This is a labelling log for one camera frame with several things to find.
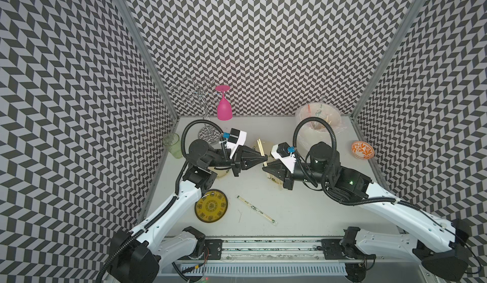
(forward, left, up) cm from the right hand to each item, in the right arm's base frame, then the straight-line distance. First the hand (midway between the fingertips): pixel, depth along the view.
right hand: (266, 169), depth 61 cm
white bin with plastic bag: (+24, -24, -9) cm, 35 cm away
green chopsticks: (-3, +3, -30) cm, 30 cm away
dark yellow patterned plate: (-2, +23, -29) cm, 38 cm away
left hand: (0, 0, +6) cm, 6 cm away
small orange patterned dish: (+26, -53, -28) cm, 66 cm away
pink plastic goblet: (+41, +19, -10) cm, 46 cm away
